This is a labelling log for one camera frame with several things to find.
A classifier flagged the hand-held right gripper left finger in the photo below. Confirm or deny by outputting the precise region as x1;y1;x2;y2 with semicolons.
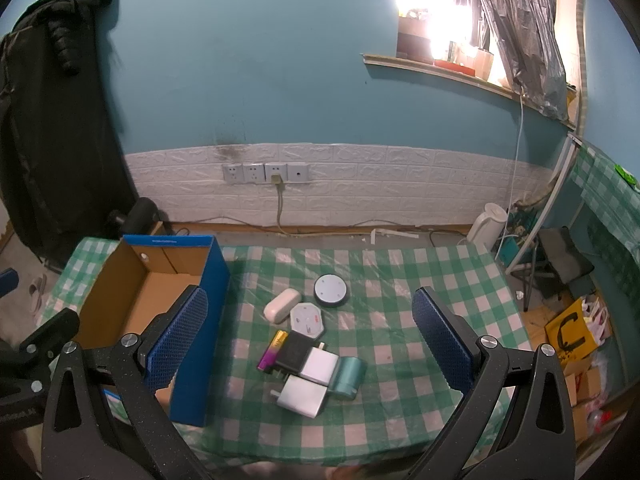
41;285;221;480

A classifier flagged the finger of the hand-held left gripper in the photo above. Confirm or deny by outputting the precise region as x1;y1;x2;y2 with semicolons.
0;307;81;401

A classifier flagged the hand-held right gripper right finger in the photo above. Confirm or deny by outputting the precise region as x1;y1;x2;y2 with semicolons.
400;286;578;480

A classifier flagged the blue cardboard box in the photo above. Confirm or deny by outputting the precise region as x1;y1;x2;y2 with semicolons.
75;234;232;426

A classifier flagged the purple yellow gradient device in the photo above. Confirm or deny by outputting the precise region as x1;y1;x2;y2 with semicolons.
257;330;292;373

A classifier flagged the teal metal cylinder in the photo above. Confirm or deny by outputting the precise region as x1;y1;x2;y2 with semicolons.
327;356;368;401

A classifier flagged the white oval earbud case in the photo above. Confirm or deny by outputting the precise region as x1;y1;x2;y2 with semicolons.
263;287;302;322

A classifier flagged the round grey disc device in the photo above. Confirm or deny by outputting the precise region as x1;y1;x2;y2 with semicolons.
313;273;351;307

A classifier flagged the small white wall charger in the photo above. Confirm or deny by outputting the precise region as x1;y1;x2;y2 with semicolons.
299;342;341;386

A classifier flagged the white octagonal device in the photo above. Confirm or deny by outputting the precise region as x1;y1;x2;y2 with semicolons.
289;301;327;338

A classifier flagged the large white wall charger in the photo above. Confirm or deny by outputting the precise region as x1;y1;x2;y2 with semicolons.
270;375;330;420

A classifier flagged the green checkered tablecloth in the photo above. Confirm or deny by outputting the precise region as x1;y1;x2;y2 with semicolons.
42;237;533;471

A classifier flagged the white trim strip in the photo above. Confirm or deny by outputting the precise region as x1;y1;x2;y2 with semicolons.
372;228;420;244

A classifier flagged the white electric kettle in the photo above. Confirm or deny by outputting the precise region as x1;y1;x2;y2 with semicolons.
466;203;510;253

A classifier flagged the yellow sign with letter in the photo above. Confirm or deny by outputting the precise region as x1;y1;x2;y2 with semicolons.
544;297;598;361

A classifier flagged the black dumbbell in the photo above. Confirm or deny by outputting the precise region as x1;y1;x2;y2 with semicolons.
107;197;163;241

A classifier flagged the black folding chair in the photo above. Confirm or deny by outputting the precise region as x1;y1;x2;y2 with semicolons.
525;227;596;311

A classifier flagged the brown cardboard carton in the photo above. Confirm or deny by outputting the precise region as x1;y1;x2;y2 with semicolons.
565;360;607;443

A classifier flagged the white curved pipe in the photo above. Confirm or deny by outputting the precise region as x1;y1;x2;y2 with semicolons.
505;135;585;276

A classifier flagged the green checkered cloth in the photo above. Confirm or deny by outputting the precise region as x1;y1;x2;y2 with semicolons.
570;142;640;281

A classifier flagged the window sill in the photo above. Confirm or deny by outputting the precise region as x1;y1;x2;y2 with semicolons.
362;54;581;131

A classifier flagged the silver foil curtain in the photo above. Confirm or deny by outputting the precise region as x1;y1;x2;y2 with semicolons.
470;0;571;121

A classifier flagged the beige plug with cable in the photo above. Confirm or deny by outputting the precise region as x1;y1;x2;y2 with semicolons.
270;174;292;236

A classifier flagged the white hanging cable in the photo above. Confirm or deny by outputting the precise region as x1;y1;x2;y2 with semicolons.
509;87;527;211

